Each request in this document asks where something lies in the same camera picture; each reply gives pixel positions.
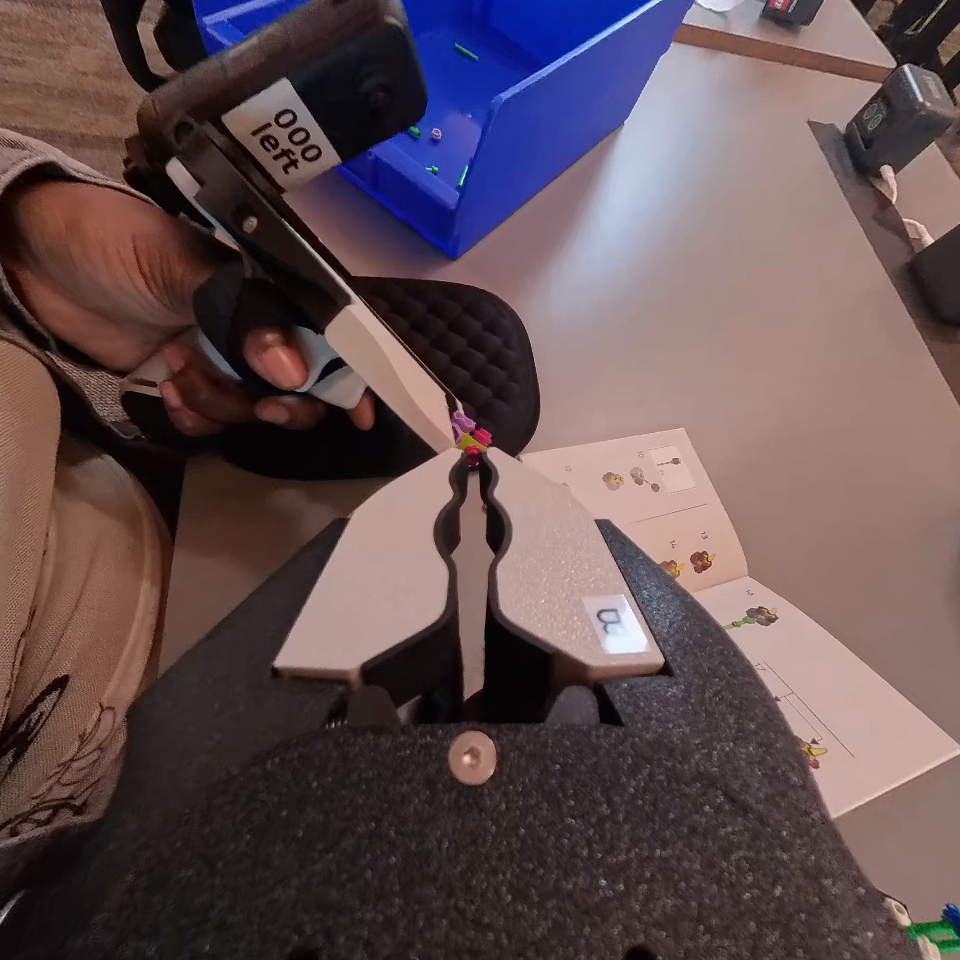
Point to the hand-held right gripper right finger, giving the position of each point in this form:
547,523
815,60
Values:
555,570

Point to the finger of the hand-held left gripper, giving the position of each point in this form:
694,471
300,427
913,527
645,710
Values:
397,375

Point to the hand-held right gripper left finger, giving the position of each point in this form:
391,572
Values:
375,585

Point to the purple pink toy flower assembly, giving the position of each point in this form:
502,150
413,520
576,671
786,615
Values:
469,439

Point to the person's left forearm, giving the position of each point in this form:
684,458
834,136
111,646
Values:
45,161

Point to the grey desk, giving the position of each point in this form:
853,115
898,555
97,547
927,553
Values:
675,285

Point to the neighbouring desk with wood edge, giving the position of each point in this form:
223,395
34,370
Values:
810,37

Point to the person's left hand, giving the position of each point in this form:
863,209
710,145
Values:
97,262

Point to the black quilted pad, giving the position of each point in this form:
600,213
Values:
465,337

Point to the long green brick stick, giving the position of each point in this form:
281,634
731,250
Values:
465,51

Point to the blue plastic bin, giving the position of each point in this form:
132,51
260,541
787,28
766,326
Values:
570,90

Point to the white instruction booklet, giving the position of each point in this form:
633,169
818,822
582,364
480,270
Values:
795,675

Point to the person's beige printed shirt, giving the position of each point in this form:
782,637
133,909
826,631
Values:
67,585

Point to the small black red device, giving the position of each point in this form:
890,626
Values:
791,11

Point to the white brick piece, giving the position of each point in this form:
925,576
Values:
896,911

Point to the black box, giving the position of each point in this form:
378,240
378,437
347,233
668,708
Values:
941,277

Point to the crumpled white paper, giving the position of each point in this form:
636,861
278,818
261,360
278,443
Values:
904,214

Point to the green white brick pieces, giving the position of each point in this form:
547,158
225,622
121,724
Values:
937,934

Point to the black grey charger device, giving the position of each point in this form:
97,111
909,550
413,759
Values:
896,112

